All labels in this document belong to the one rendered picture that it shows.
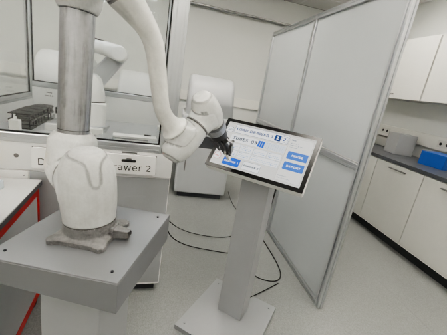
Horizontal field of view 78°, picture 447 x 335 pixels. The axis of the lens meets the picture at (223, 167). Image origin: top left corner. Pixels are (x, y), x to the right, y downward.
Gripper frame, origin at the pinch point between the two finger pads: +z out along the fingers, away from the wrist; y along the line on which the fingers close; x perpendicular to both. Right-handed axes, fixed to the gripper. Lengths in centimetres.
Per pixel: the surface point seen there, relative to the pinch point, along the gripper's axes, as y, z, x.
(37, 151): 84, -23, 37
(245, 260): -16, 48, 38
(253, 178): -14.4, 6.9, 5.5
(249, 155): -7.7, 6.9, -6.1
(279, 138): -18.6, 6.9, -19.5
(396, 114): -87, 243, -243
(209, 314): -3, 69, 74
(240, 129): 3.3, 6.9, -19.2
